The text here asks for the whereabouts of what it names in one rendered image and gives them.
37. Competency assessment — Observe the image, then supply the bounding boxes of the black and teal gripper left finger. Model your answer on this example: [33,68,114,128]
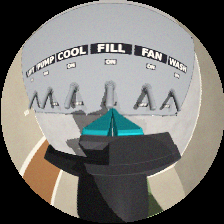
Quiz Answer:
[81,108,113,136]

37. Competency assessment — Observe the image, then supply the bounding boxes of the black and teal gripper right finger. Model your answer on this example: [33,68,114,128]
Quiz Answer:
[113,108,144,136]

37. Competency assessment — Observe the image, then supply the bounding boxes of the grey switch console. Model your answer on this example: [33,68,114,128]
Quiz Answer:
[21,3,195,116]

